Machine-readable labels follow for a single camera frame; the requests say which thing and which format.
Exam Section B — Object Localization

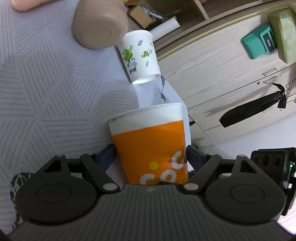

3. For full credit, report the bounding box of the wooden open shelf unit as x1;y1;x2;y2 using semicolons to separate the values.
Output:
125;0;293;56

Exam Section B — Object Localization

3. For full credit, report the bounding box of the light wood wardrobe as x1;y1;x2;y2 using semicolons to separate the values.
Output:
157;6;296;147

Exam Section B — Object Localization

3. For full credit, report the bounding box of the beige plastic cup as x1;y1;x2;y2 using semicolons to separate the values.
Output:
72;0;128;50

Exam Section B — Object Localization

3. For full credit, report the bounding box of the teal phone pouch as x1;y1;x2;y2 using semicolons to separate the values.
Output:
241;24;277;59

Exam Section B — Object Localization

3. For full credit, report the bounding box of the green box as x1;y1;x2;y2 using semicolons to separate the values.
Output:
269;8;295;64

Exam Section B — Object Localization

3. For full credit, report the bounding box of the small cardboard box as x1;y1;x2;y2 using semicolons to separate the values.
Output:
127;5;153;29

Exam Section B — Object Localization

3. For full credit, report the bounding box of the light grey patterned tablecloth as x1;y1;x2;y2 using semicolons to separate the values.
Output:
1;1;181;233

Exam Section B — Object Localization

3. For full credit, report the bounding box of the wire hook rack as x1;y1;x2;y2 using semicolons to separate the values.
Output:
285;79;296;103

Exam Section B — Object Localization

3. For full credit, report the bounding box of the black ribbon bow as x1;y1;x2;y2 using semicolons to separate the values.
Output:
219;83;287;128

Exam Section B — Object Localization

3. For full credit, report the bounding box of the white floral paper cup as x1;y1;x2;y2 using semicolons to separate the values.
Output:
118;30;161;84

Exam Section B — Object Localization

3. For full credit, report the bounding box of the pink plastic cup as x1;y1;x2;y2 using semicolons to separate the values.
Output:
11;0;53;11

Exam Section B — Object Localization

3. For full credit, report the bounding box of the white paper towel roll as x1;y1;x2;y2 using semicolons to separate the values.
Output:
149;17;181;42

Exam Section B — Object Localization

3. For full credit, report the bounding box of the orange paper cup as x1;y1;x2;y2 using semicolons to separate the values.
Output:
107;103;189;185

